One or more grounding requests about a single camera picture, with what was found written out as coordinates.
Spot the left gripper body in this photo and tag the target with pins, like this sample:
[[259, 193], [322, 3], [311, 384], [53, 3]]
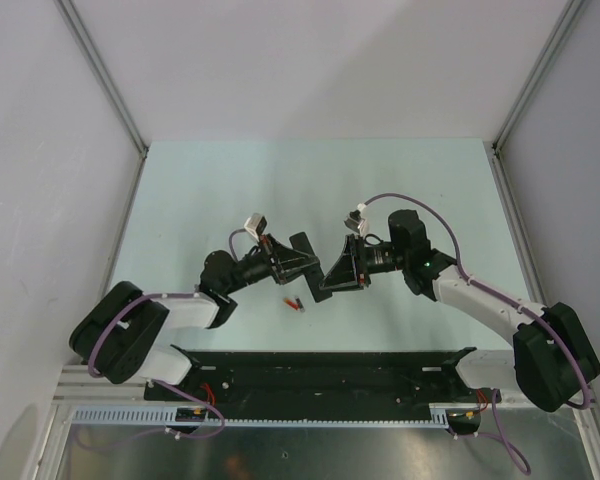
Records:
[[276, 267]]

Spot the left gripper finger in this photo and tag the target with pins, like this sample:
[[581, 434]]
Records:
[[307, 267], [298, 252]]

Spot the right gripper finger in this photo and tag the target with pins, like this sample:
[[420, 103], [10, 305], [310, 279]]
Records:
[[342, 273], [336, 287]]

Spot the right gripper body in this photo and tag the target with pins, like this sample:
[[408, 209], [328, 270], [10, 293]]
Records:
[[361, 260]]

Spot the black remote control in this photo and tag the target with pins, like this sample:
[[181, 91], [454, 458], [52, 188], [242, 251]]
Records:
[[300, 242]]

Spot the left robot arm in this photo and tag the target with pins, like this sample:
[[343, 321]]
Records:
[[121, 337]]

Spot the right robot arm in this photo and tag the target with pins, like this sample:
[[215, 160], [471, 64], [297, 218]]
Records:
[[551, 359]]

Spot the orange battery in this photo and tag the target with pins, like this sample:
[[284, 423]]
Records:
[[291, 303]]

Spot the silver black battery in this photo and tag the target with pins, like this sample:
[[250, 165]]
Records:
[[299, 304]]

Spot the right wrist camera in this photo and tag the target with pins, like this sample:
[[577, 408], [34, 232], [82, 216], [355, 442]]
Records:
[[356, 220]]

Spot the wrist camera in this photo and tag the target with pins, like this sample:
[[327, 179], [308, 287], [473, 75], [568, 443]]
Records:
[[356, 220], [255, 226]]

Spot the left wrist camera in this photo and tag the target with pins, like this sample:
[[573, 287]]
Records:
[[255, 226]]

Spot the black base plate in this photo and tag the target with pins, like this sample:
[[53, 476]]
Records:
[[330, 382]]

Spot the grey slotted cable duct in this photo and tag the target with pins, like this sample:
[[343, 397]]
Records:
[[428, 417]]

